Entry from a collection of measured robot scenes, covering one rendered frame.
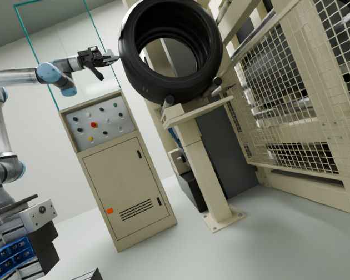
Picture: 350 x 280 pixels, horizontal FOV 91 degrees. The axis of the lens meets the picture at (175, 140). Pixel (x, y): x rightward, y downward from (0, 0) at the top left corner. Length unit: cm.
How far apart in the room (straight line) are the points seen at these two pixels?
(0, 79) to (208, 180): 125
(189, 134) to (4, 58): 436
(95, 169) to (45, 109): 289
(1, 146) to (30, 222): 44
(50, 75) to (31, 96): 359
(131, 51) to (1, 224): 92
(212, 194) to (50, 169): 353
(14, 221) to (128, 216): 88
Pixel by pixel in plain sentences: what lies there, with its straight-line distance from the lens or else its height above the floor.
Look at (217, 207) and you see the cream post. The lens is 140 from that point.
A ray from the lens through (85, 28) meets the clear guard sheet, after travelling 194.
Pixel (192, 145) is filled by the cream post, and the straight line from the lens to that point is 127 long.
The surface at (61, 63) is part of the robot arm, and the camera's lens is 113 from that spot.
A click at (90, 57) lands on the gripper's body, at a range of 110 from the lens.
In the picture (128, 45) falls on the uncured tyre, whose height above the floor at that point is 122.
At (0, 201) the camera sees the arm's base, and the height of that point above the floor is 74.
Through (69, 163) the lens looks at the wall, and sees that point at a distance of 408.
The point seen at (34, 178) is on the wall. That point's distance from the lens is 451.
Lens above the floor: 72
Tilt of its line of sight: 1 degrees down
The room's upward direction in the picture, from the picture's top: 22 degrees counter-clockwise
